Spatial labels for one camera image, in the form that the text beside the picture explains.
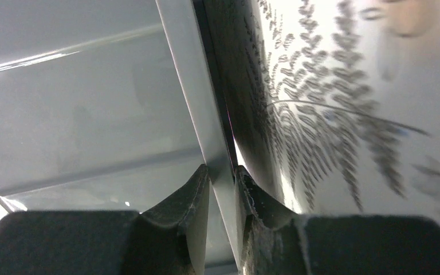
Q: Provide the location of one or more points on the floral patterned table mat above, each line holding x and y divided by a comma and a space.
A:
335, 105

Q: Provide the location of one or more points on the large grey plastic crate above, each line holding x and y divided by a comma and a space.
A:
107, 105

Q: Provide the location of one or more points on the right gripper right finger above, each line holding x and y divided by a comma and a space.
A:
273, 239

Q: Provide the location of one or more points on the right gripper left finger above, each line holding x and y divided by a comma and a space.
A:
169, 238

